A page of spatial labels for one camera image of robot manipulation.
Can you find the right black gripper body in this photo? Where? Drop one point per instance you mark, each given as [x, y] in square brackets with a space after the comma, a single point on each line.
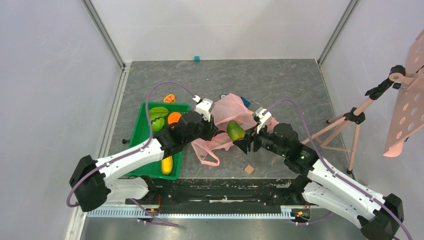
[251, 143]

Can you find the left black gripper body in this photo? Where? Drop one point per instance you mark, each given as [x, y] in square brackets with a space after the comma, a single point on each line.
[205, 129]

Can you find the green fake papaya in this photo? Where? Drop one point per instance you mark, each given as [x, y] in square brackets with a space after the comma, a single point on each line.
[235, 131]

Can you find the pink plastic bag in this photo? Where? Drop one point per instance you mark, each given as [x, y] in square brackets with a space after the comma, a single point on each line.
[231, 117]

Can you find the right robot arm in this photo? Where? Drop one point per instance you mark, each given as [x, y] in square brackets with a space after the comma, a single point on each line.
[377, 216]

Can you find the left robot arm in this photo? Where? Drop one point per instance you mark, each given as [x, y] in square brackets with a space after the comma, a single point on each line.
[91, 181]

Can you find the orange fake fruit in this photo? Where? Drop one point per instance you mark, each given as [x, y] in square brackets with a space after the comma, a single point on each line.
[173, 118]

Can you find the green fake round fruit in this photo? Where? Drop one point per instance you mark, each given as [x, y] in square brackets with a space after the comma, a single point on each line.
[158, 124]

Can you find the yellow fake fruit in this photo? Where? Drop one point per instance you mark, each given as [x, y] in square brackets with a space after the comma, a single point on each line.
[167, 165]

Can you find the green fake starfruit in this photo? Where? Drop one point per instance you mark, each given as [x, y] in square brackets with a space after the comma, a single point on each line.
[158, 112]

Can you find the small brown wooden block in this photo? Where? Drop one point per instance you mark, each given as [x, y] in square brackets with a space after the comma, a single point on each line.
[249, 169]

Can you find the blue lego brick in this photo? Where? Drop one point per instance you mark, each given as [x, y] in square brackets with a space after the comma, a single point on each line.
[245, 102]

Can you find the orange flower toy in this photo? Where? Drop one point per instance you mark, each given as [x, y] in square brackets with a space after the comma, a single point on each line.
[170, 99]

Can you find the pink tripod stand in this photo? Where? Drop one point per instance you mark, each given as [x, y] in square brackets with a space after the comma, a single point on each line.
[356, 116]

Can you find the pink perforated board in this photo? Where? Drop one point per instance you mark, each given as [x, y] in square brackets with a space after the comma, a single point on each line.
[408, 113]

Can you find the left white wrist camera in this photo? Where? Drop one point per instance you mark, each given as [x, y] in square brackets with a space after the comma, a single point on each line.
[203, 107]

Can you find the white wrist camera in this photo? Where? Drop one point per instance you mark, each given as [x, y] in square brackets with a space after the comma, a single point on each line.
[262, 116]
[203, 107]

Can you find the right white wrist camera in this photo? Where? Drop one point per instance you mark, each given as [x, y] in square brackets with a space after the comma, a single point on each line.
[262, 116]

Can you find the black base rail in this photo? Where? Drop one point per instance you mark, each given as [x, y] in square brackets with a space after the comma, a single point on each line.
[268, 191]

